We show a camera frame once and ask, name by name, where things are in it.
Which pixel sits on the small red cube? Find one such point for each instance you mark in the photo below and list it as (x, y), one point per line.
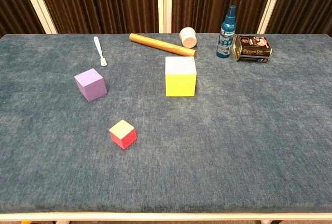
(124, 138)

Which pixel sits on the purple cube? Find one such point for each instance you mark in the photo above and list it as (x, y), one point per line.
(90, 86)

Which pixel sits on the large yellow cube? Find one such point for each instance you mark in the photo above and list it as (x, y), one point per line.
(180, 84)

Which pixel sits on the wooden rolling pin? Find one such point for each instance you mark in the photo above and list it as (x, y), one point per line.
(155, 43)

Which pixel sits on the blue fabric table cover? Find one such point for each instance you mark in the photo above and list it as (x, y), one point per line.
(207, 143)

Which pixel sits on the white plastic jar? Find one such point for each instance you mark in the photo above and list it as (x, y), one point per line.
(188, 38)

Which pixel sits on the blue spray bottle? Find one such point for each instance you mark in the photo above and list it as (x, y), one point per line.
(225, 40)

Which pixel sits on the white plastic spatula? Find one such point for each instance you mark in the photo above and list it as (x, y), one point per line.
(98, 47)

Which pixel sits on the black rectangular tin can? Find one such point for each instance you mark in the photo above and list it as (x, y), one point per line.
(254, 49)

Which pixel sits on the yellow bar under table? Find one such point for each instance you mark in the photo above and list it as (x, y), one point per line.
(26, 222)

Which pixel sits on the white partition post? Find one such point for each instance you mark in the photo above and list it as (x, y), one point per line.
(164, 3)
(39, 3)
(271, 3)

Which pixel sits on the white table frame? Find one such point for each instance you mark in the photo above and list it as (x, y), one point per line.
(166, 216)

